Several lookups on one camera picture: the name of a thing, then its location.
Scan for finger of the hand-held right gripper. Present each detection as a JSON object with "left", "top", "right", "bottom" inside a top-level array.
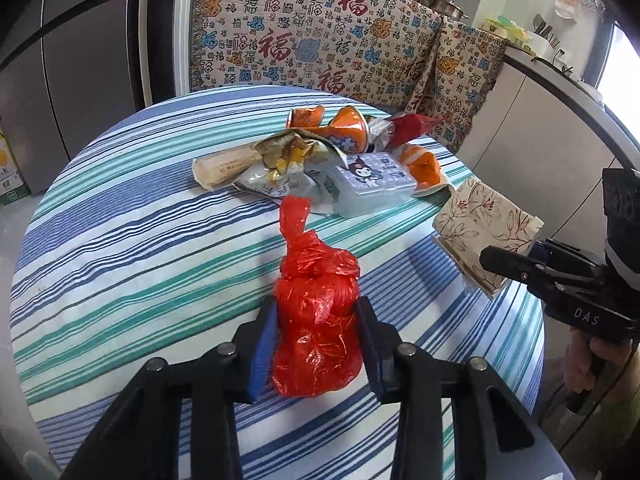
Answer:
[
  {"left": 532, "top": 239, "right": 608, "bottom": 281},
  {"left": 479, "top": 246, "right": 606, "bottom": 307}
]

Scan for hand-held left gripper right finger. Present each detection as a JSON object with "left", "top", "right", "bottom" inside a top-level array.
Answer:
[{"left": 352, "top": 296, "right": 541, "bottom": 480}]

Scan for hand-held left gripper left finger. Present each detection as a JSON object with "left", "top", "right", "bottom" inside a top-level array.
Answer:
[{"left": 60, "top": 295, "right": 281, "bottom": 480}]

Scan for floral paper napkin pack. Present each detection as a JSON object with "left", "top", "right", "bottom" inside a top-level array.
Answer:
[{"left": 432, "top": 177, "right": 545, "bottom": 301}]

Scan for red plastic bag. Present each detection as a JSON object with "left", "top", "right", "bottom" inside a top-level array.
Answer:
[{"left": 272, "top": 195, "right": 363, "bottom": 399}]

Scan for orange drink can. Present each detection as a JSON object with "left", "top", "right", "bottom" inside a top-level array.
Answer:
[{"left": 315, "top": 107, "right": 372, "bottom": 156}]

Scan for person's right hand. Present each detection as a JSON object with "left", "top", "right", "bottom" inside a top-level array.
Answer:
[{"left": 562, "top": 332, "right": 635, "bottom": 394}]

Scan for orange snack packet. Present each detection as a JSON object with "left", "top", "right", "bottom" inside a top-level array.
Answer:
[{"left": 397, "top": 144, "right": 454, "bottom": 199}]

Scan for white kitchen counter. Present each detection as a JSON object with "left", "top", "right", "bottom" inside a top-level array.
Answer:
[{"left": 470, "top": 42, "right": 640, "bottom": 221}]

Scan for clear plastic cartoon box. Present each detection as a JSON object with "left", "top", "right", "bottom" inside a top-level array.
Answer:
[{"left": 320, "top": 151, "right": 419, "bottom": 219}]

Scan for striped tablecloth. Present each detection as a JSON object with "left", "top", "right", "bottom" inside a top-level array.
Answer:
[{"left": 10, "top": 85, "right": 546, "bottom": 480}]

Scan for grey white crumpled packet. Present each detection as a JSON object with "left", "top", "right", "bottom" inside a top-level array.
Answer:
[{"left": 232, "top": 165, "right": 333, "bottom": 216}]

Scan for red wrapper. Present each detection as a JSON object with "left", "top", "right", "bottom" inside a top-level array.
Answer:
[{"left": 387, "top": 112, "right": 444, "bottom": 147}]

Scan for beige long wrapper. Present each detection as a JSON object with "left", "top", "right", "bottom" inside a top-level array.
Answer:
[{"left": 192, "top": 142, "right": 267, "bottom": 191}]

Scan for crumpled foil snack bag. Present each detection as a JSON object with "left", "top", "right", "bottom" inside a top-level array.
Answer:
[{"left": 254, "top": 127, "right": 351, "bottom": 182}]

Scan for white utensil rack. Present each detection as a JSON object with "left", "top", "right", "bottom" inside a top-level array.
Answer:
[{"left": 525, "top": 12, "right": 568, "bottom": 62}]

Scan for orange torn wrapper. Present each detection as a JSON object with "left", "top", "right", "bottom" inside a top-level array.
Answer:
[{"left": 286, "top": 105, "right": 327, "bottom": 132}]

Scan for green and yellow plastic containers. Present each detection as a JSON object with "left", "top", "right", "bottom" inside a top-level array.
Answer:
[{"left": 481, "top": 16, "right": 532, "bottom": 47}]

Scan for steel pot with lid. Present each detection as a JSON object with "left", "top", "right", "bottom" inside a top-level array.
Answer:
[{"left": 417, "top": 0, "right": 469, "bottom": 22}]

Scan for cardboard box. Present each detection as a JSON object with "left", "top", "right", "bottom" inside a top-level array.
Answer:
[{"left": 0, "top": 120, "right": 32, "bottom": 206}]

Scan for grey steel refrigerator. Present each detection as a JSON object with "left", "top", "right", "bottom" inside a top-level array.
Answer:
[{"left": 0, "top": 0, "right": 147, "bottom": 196}]

